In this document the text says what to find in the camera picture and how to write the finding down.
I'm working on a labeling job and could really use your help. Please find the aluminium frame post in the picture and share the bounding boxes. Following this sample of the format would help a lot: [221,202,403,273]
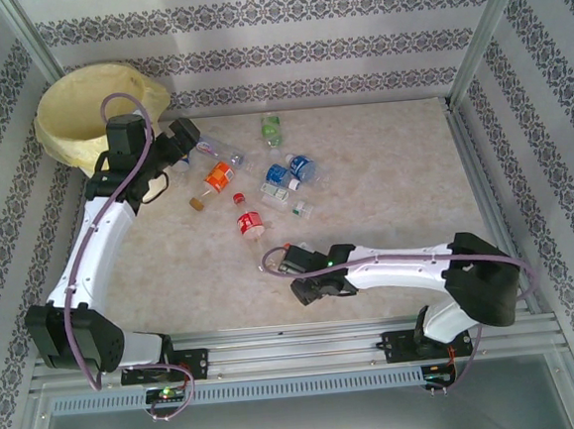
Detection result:
[441,0,545,108]
[0,0,66,87]

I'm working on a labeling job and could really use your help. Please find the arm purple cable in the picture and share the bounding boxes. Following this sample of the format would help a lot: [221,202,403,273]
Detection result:
[259,226,548,408]
[47,87,199,429]

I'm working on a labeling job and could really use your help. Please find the yellow trash bin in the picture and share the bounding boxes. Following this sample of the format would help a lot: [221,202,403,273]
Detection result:
[29,57,176,183]

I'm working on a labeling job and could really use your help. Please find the grey metal panel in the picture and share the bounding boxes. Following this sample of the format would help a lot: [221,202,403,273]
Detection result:
[34,375,574,429]

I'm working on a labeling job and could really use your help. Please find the small controller circuit board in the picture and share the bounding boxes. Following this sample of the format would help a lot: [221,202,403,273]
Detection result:
[421,366,459,388]
[145,385,186,404]

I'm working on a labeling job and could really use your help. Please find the red label red cap bottle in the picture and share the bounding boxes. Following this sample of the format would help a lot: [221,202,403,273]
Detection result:
[232,189,276,273]

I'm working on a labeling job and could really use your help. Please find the tiny clear bottle green print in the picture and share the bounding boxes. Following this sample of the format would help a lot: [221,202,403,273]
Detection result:
[289,198,316,221]

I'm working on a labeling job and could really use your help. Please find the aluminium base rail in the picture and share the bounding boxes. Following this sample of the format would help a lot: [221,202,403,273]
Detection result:
[26,301,565,397]

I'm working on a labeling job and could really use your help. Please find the white green label small bottle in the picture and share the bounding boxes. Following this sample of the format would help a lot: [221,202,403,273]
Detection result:
[258,178,292,213]

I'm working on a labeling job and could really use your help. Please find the orange label bottle brown cap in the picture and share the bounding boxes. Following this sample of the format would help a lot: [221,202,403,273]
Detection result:
[185,159,241,212]

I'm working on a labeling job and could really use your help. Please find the clear bottle green label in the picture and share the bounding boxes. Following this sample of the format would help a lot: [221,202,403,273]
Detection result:
[258,112,287,154]

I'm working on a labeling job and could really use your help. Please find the blue label water bottle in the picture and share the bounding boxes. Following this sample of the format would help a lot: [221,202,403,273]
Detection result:
[285,151,326,191]
[262,161,302,193]

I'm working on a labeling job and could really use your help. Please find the aluminium side rail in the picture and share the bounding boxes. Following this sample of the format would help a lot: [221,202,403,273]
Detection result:
[444,91,572,321]

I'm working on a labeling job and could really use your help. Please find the grey slotted cable duct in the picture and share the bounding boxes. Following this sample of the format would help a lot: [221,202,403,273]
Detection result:
[47,365,429,418]

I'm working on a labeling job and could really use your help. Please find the clear bottle red blue label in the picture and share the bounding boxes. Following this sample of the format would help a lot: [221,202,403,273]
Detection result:
[190,131,250,173]

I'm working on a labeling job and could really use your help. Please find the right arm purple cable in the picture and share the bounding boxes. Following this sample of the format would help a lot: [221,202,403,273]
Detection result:
[259,226,548,408]

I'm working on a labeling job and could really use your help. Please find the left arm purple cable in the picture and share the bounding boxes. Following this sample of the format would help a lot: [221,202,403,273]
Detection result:
[47,87,199,429]

